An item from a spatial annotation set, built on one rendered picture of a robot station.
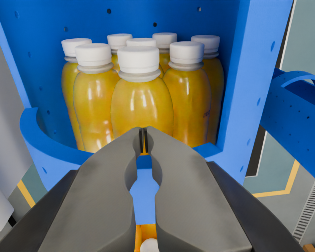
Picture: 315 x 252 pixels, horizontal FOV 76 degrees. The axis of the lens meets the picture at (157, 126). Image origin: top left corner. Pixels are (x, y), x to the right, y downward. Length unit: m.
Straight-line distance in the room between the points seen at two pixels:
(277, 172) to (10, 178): 2.11
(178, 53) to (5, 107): 0.32
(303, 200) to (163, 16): 2.57
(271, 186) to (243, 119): 2.21
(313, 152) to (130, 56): 0.65
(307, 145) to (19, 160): 0.75
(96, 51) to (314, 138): 0.66
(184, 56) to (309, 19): 1.50
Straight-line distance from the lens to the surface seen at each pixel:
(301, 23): 1.67
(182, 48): 0.23
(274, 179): 2.31
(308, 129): 0.77
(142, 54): 0.18
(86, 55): 0.24
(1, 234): 2.42
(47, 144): 0.20
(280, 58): 1.47
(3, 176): 0.43
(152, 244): 0.42
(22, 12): 0.31
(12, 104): 0.46
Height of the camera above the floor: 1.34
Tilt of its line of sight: 59 degrees down
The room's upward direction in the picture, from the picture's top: 172 degrees clockwise
